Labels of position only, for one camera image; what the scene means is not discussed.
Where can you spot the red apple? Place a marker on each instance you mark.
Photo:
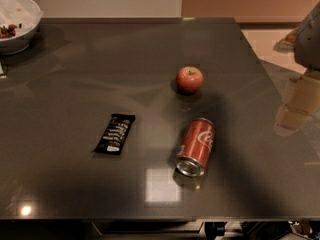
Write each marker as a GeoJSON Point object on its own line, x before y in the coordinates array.
{"type": "Point", "coordinates": [189, 80]}

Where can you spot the red coke can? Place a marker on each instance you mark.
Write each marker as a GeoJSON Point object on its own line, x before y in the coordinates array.
{"type": "Point", "coordinates": [195, 149]}

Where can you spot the white bowl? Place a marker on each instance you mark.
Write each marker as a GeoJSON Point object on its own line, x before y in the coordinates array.
{"type": "Point", "coordinates": [26, 16]}

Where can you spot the black snack bar wrapper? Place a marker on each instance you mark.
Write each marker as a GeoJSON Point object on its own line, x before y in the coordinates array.
{"type": "Point", "coordinates": [114, 136]}

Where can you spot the red fruit pieces in bowl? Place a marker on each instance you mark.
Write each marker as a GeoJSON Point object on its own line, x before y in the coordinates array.
{"type": "Point", "coordinates": [9, 31]}

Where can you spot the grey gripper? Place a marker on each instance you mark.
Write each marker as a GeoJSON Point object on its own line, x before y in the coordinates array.
{"type": "Point", "coordinates": [308, 42]}

